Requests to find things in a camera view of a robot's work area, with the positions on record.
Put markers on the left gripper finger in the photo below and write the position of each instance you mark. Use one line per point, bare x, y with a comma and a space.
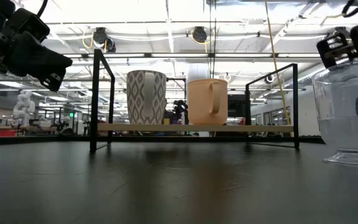
39, 59

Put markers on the clear plastic mug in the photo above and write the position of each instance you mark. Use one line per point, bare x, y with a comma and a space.
343, 137

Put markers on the grey white patterned mug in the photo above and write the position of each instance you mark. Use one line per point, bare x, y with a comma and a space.
137, 96

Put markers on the peach plastic mug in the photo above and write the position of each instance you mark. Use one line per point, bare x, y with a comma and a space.
200, 102

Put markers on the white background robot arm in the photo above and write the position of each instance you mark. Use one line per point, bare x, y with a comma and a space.
23, 109

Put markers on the dark background robot arm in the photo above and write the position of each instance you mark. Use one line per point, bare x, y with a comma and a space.
179, 110

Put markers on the red box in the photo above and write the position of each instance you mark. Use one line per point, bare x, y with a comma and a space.
5, 133

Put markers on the black background monitor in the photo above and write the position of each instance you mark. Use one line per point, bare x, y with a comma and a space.
236, 105

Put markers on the wooden shelf black metal frame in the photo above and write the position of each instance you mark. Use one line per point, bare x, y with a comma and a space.
135, 127

